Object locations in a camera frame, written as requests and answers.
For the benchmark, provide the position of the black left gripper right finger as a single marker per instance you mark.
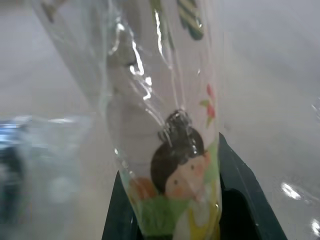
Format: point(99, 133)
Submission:
point(242, 200)

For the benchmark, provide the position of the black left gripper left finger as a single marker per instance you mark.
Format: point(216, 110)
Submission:
point(120, 215)

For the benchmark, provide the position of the cartoon print clear snack bag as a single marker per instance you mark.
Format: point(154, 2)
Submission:
point(160, 105)

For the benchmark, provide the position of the blue clear plastic package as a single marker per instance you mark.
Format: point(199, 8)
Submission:
point(30, 165)

